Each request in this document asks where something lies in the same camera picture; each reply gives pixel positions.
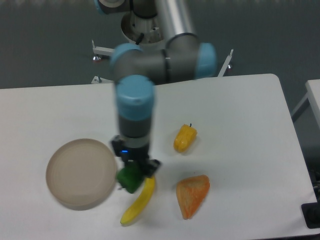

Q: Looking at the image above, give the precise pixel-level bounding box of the green toy pepper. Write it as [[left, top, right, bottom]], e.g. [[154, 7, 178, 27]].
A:
[[116, 161, 145, 194]]

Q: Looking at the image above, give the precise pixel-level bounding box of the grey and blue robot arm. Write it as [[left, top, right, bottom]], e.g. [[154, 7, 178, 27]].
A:
[[95, 0, 217, 178]]

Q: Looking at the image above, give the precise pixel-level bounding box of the black cable on pedestal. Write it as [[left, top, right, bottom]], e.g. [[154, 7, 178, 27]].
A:
[[134, 32, 145, 46]]

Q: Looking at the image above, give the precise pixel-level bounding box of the orange toy sandwich slice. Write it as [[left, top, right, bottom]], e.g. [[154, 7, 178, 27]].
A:
[[176, 174, 211, 220]]

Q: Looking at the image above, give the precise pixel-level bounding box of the black device at table edge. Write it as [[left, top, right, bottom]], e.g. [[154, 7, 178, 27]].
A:
[[301, 202, 320, 229]]

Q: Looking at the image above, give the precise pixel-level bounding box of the yellow toy banana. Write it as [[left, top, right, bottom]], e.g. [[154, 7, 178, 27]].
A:
[[120, 176, 156, 226]]

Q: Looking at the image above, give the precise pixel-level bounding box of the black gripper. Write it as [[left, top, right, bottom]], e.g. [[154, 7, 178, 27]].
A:
[[111, 135, 161, 178]]

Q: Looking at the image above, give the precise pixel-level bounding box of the beige round plate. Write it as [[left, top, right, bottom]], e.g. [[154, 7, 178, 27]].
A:
[[45, 138, 118, 211]]

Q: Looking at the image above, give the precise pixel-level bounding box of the yellow toy pepper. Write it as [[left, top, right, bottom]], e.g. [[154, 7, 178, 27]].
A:
[[173, 123, 198, 153]]

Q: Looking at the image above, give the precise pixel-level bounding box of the white side table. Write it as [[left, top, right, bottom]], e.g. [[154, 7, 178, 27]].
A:
[[290, 79, 320, 126]]

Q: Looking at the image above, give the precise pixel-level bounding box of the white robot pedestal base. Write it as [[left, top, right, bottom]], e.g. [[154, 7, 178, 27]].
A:
[[91, 11, 234, 84]]

